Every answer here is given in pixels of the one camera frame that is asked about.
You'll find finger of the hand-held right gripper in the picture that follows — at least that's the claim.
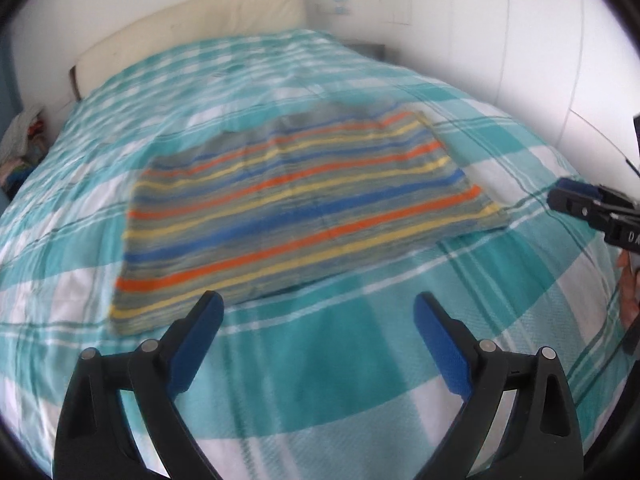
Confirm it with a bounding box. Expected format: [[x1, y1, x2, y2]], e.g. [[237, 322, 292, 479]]
[[546, 177, 608, 220]]

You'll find teal plaid bed sheet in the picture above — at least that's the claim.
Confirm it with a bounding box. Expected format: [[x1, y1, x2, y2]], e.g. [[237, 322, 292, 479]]
[[0, 27, 632, 480]]

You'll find teal curtain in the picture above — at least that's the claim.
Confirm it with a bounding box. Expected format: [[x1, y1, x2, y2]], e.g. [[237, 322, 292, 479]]
[[0, 25, 25, 128]]

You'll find pile of clothes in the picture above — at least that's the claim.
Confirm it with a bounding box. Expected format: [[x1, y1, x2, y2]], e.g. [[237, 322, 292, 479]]
[[0, 104, 50, 198]]

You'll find striped knit sweater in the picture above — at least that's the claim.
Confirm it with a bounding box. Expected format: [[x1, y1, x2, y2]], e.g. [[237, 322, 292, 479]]
[[109, 109, 512, 337]]

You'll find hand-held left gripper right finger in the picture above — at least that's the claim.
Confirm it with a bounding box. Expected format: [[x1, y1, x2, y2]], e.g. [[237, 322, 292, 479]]
[[415, 292, 586, 480]]

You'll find white wardrobe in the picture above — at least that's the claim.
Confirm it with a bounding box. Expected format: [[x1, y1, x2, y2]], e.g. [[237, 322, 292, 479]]
[[389, 0, 640, 171]]

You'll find cream bed headboard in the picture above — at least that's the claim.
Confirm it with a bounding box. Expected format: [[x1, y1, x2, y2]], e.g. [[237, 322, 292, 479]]
[[67, 0, 307, 102]]

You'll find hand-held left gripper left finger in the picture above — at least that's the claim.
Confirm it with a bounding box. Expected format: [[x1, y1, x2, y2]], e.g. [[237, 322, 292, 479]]
[[54, 291, 224, 480]]

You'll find person's right hand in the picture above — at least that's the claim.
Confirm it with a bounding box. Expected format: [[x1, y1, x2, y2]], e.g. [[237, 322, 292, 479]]
[[616, 250, 640, 333]]

